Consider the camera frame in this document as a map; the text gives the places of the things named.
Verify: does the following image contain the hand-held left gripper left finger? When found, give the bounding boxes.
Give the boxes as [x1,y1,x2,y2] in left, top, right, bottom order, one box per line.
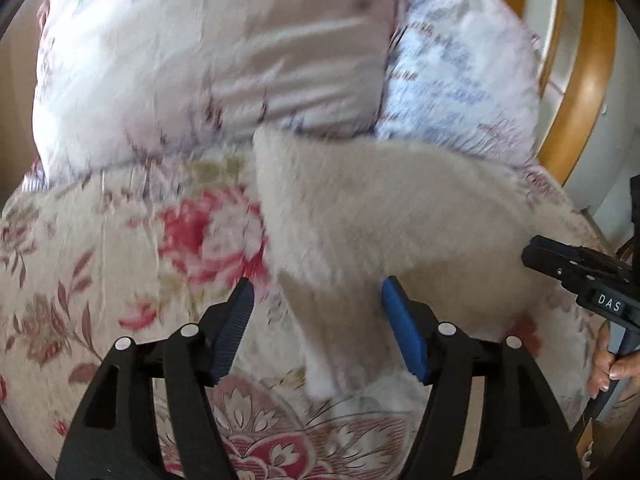
[55,277,256,480]

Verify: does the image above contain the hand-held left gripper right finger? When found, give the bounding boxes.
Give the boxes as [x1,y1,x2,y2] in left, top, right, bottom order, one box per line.
[381,276,583,480]

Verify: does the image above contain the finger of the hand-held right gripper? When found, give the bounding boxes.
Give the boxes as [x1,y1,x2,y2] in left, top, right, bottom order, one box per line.
[521,234,634,292]

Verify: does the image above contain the beige quilted small cloth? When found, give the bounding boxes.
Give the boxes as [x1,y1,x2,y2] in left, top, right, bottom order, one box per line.
[252,126,557,402]

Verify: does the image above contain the person's right hand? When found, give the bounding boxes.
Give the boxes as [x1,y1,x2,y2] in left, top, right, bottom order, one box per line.
[585,321,640,402]

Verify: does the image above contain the floral bedspread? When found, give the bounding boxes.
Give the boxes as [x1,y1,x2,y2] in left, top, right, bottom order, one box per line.
[0,154,610,480]

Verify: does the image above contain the white text-printed pillow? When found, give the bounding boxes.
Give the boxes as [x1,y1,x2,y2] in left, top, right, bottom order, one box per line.
[374,0,544,169]

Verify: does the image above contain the white pink-printed pillow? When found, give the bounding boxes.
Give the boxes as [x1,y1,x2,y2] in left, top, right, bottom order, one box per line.
[31,0,407,187]

